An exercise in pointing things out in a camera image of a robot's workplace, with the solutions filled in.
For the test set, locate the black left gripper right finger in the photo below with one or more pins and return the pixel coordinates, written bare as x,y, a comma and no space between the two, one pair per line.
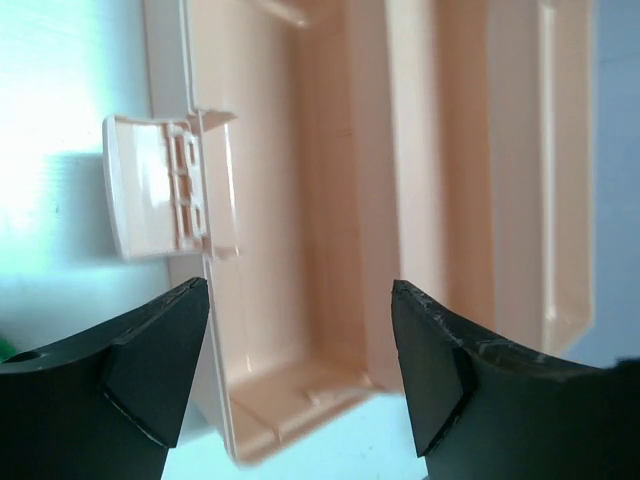
484,407

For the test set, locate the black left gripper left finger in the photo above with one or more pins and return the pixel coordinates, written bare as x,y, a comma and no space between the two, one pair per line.
108,402

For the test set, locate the pink plastic toolbox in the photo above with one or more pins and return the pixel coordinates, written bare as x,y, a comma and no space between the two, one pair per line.
303,155

